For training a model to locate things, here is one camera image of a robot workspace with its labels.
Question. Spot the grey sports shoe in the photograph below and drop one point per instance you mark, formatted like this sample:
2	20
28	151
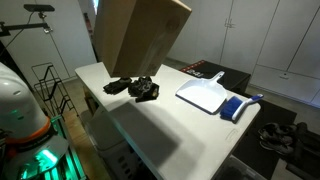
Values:
275	130
278	146

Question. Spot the black plyo box red print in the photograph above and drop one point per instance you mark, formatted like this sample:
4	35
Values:
213	71

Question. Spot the white plastic dustpan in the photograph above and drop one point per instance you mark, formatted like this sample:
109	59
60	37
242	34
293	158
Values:
203	93

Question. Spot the white wall cabinets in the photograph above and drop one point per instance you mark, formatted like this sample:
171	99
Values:
266	36

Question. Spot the clear plastic storage bin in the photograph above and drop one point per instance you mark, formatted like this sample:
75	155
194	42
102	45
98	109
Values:
240	170

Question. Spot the black camera on stand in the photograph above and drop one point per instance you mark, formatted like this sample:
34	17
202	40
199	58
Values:
39	8

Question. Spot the blue hand brush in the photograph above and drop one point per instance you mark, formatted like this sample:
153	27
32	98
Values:
233	106

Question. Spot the brown cardboard box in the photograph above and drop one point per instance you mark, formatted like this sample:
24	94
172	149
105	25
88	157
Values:
140	36

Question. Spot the white laundry basket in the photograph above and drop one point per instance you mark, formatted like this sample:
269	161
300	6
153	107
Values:
113	153

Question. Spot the aluminium base frame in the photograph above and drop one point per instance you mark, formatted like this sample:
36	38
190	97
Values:
71	156

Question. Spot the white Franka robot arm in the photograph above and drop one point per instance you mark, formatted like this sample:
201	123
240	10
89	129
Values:
20	110

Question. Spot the black work glove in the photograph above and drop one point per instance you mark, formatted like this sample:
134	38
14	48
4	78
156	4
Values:
145	88
116	86

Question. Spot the black floor mat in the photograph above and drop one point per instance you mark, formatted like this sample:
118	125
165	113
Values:
266	113

